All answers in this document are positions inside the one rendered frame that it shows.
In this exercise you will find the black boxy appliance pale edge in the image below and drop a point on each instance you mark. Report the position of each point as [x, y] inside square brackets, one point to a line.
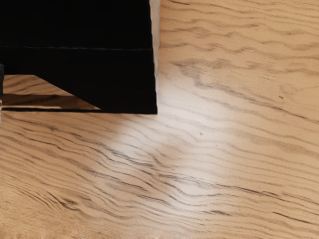
[99, 62]

